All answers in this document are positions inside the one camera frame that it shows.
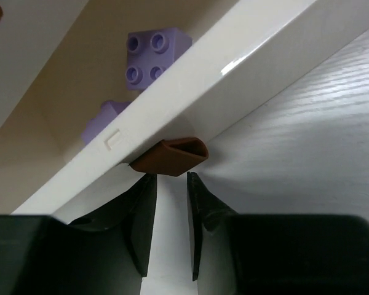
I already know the white bottom drawer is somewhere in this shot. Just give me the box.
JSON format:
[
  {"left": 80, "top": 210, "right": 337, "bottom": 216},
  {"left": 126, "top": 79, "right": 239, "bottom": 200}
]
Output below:
[{"left": 0, "top": 0, "right": 369, "bottom": 225}]

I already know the purple studded lego brick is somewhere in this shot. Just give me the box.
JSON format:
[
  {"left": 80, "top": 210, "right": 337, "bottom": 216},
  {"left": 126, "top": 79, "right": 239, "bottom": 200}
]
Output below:
[{"left": 125, "top": 28, "right": 192, "bottom": 90}]

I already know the purple upside-down lego brick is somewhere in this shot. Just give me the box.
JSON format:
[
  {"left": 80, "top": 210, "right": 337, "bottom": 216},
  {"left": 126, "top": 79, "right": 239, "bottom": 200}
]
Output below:
[{"left": 81, "top": 100, "right": 132, "bottom": 145}]

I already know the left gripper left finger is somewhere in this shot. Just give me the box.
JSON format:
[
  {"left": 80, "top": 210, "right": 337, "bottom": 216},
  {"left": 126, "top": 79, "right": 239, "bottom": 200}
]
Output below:
[{"left": 70, "top": 174, "right": 157, "bottom": 275}]

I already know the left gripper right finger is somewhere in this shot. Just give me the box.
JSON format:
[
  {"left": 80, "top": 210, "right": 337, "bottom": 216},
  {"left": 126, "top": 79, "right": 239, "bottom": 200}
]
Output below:
[{"left": 186, "top": 172, "right": 237, "bottom": 281}]

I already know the white drawer cabinet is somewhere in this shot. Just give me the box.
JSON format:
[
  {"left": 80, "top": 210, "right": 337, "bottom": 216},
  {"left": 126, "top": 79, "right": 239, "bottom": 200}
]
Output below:
[{"left": 0, "top": 0, "right": 87, "bottom": 72}]

